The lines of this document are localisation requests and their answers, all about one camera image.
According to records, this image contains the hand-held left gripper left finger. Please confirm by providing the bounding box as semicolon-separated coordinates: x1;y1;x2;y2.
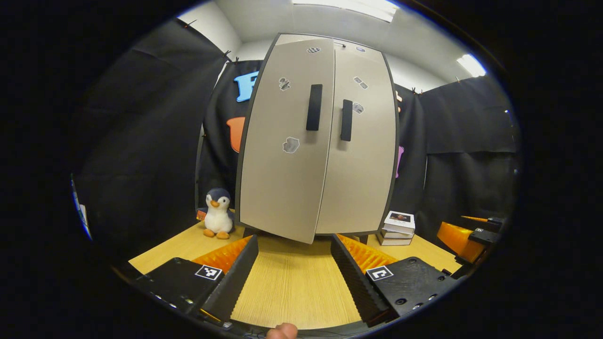
132;234;259;323

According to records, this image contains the grey cabinet door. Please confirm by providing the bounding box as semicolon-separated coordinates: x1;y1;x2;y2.
315;40;400;236
236;34;336;244

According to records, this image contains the grey shoe cabinet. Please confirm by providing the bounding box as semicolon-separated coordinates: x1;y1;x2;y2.
236;33;400;245

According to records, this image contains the black door handle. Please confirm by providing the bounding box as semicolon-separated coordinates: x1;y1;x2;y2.
306;84;323;131
341;99;353;142

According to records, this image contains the black backdrop cloth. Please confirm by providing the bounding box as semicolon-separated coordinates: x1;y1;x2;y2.
71;19;521;264

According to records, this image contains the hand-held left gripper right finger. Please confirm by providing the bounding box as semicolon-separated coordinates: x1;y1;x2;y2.
330;234;458;328

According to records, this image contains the white blue board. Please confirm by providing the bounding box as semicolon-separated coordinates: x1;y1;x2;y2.
71;175;91;238

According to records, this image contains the penguin plush toy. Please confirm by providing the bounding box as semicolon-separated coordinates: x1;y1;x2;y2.
197;188;235;239

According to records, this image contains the photo cover white book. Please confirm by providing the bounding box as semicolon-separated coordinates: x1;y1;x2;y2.
384;211;416;231

